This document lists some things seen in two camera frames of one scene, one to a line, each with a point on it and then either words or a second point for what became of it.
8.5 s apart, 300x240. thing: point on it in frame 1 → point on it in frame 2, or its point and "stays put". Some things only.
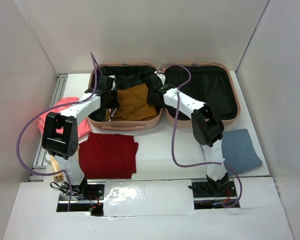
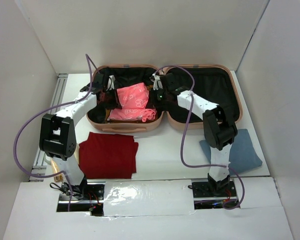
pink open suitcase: x=136 y=95 stays put
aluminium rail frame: x=38 y=172 stays put
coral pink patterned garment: x=83 y=126 → x=134 y=100
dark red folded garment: x=109 y=156 stays put
